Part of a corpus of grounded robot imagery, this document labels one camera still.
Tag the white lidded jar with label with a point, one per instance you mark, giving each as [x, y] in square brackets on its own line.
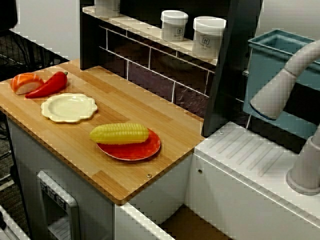
[107, 7]
[207, 37]
[173, 27]

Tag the metal countertop screw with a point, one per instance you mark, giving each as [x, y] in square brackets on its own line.
[149, 175]

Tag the red round plate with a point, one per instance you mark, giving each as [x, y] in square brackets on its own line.
[130, 151]

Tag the cream scalloped plate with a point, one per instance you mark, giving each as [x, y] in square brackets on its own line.
[67, 108]

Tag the white toy kitchen cabinet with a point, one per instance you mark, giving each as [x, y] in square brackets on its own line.
[225, 187]

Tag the tiled backsplash shelf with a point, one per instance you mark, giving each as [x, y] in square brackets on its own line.
[150, 67]

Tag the grey toy faucet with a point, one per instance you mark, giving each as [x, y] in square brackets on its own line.
[270, 100]

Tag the salmon sushi toy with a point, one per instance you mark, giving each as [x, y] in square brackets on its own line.
[25, 81]

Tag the red chili pepper toy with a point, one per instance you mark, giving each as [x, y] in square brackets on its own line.
[52, 83]

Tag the black upright post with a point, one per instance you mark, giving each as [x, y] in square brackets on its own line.
[230, 75]

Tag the metal frame rail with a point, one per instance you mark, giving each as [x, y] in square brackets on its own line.
[10, 227]

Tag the yellow corn cob toy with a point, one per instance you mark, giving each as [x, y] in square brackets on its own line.
[120, 133]

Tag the blue plastic bin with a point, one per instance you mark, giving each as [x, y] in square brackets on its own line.
[265, 65]

